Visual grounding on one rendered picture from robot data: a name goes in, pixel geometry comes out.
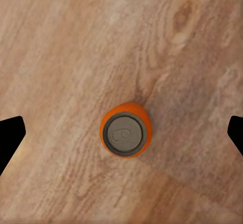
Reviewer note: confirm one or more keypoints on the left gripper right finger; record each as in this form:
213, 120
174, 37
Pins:
235, 131

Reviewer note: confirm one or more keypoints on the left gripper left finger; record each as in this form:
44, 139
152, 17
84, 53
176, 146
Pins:
12, 132

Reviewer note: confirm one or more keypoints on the can of soda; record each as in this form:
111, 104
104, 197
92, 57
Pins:
126, 130

